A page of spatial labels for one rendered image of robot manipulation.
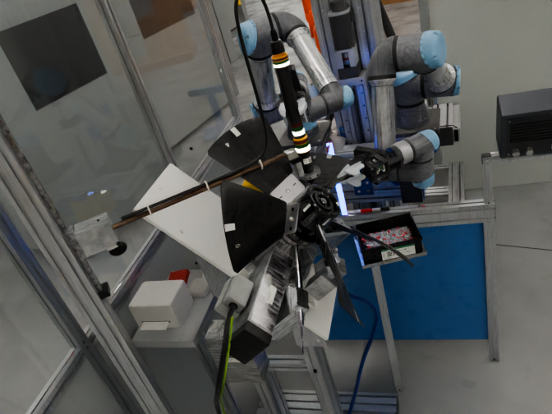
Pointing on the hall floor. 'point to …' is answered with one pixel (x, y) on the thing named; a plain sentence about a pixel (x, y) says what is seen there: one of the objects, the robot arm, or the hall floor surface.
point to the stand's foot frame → (310, 405)
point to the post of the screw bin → (387, 326)
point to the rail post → (491, 289)
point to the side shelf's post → (217, 377)
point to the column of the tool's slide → (78, 282)
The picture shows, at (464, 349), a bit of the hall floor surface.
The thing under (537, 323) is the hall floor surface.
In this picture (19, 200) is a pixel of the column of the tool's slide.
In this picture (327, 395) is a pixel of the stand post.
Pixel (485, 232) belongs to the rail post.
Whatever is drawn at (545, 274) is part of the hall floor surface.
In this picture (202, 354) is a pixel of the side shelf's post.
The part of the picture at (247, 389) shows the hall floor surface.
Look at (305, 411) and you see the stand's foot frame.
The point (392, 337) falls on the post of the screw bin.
